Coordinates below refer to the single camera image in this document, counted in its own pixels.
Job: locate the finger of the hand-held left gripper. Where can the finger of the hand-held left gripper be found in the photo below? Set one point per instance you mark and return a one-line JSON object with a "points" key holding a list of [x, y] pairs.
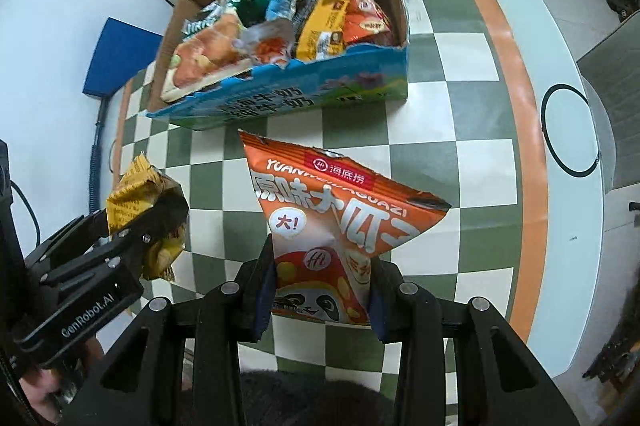
{"points": [[115, 251], [70, 236]]}

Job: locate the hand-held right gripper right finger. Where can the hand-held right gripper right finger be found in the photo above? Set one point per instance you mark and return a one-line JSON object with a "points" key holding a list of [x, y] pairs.
{"points": [[377, 321]]}

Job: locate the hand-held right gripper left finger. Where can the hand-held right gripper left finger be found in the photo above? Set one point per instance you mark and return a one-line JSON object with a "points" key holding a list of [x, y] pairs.
{"points": [[263, 308]]}

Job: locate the yellow snack packet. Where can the yellow snack packet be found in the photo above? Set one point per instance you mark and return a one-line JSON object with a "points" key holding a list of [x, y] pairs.
{"points": [[140, 191]]}

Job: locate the orange panda snack packet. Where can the orange panda snack packet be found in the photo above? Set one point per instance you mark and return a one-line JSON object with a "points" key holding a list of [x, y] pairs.
{"points": [[325, 216]]}

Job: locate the cardboard box with blue print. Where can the cardboard box with blue print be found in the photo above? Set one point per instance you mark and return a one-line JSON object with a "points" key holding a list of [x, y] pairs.
{"points": [[300, 91]]}

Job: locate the white red snack packet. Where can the white red snack packet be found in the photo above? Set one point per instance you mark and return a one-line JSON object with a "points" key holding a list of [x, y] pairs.
{"points": [[270, 44]]}

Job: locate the person's left hand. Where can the person's left hand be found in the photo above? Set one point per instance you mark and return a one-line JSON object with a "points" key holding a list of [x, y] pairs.
{"points": [[40, 393]]}

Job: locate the blue board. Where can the blue board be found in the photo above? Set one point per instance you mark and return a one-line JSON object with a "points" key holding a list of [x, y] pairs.
{"points": [[120, 56]]}

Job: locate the green white checkered tablecloth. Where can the green white checkered tablecloth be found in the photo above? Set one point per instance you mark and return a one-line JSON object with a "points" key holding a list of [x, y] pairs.
{"points": [[450, 116]]}

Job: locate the white green potato chips bag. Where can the white green potato chips bag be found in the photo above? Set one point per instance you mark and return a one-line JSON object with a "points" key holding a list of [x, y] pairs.
{"points": [[205, 51]]}

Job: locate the dark green snack packet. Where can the dark green snack packet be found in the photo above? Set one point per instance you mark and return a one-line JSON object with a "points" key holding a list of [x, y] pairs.
{"points": [[255, 6]]}

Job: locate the yellow black noodle packet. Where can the yellow black noodle packet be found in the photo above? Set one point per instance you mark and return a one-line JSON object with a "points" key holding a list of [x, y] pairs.
{"points": [[320, 26]]}

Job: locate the grey chair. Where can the grey chair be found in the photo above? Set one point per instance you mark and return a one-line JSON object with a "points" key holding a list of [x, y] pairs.
{"points": [[620, 106]]}

